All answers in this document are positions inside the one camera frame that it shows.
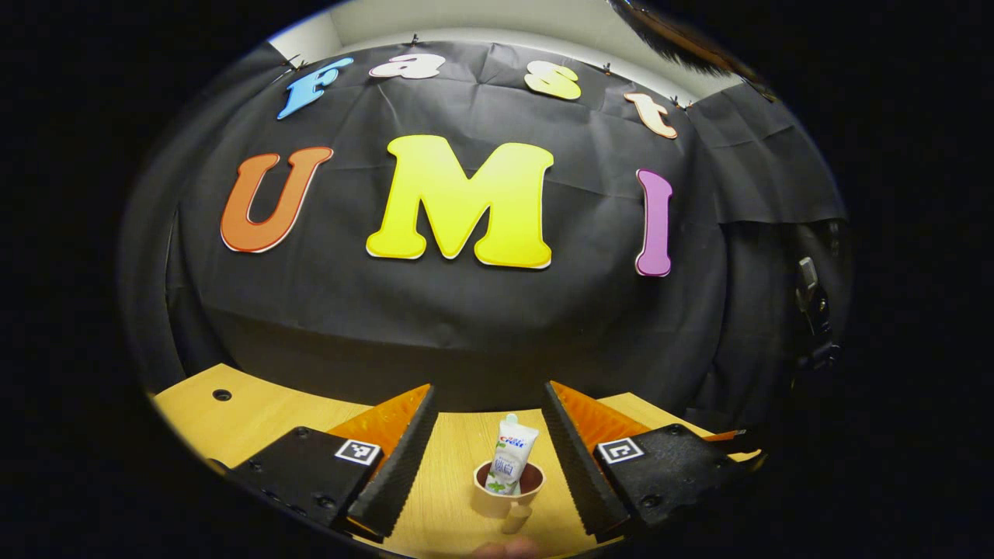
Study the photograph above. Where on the person's dark hair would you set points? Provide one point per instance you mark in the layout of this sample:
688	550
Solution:
683	43

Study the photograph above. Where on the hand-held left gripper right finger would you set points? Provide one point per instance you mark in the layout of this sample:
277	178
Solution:
578	466

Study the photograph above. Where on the dark metal fixture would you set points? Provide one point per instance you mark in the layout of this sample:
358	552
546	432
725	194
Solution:
811	310

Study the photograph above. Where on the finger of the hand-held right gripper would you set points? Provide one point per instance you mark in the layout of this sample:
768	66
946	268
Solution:
726	436

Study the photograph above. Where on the beige cup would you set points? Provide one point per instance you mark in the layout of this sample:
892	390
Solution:
489	505

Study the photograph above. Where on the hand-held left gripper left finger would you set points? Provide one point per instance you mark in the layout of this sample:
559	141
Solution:
400	466

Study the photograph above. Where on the white toothpaste tube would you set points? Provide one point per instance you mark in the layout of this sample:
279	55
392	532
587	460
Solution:
512	454

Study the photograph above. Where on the wooden desktop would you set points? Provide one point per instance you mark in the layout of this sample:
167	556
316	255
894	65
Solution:
256	419

